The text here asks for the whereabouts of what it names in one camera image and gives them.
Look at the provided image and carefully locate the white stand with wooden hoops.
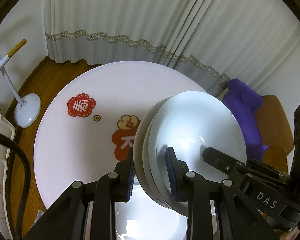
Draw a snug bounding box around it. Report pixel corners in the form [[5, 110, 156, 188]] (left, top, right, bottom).
[[0, 35, 42, 129]]

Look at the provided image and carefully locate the grey-rimmed white plate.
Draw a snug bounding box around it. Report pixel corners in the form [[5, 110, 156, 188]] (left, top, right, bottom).
[[115, 185, 187, 239]]

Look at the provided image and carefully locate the white bowl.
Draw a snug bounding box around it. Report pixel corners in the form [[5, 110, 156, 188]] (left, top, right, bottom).
[[148, 91, 247, 216], [140, 97, 172, 209], [133, 97, 170, 208]]

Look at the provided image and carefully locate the white plastic stool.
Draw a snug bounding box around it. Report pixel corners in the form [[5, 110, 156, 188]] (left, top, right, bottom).
[[0, 113, 15, 239]]

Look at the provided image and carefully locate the black cable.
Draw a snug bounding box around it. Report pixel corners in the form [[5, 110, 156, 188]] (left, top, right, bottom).
[[0, 130, 32, 240]]

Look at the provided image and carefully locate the grey curtain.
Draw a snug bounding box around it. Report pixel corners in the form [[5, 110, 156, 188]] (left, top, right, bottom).
[[44, 0, 300, 94]]

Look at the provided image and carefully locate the brown armchair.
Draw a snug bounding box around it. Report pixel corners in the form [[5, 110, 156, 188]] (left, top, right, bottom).
[[219, 84, 296, 176]]

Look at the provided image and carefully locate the purple cloth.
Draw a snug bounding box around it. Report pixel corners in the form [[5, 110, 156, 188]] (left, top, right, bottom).
[[222, 79, 268, 161]]

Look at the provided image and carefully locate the round pink table mat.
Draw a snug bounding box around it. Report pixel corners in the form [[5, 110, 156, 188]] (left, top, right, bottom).
[[33, 61, 201, 207]]

